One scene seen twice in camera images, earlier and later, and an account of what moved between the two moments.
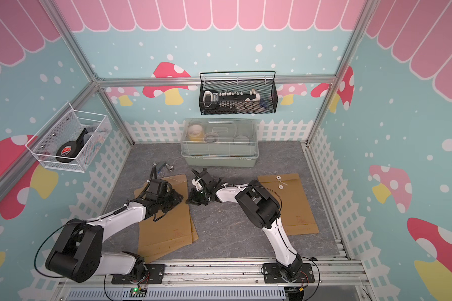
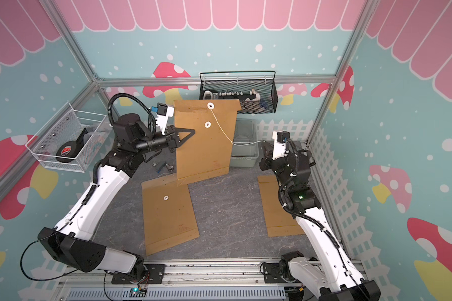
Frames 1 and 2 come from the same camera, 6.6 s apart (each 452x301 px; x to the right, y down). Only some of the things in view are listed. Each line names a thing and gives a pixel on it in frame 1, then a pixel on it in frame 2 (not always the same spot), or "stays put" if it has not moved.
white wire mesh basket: (69, 144) stays put
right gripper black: (191, 199) → (265, 165)
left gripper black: (176, 199) → (171, 134)
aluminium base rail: (245, 279) stays put
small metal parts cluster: (170, 167) stays put
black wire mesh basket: (237, 93) stays put
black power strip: (215, 102) stays put
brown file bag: (169, 229) → (208, 152)
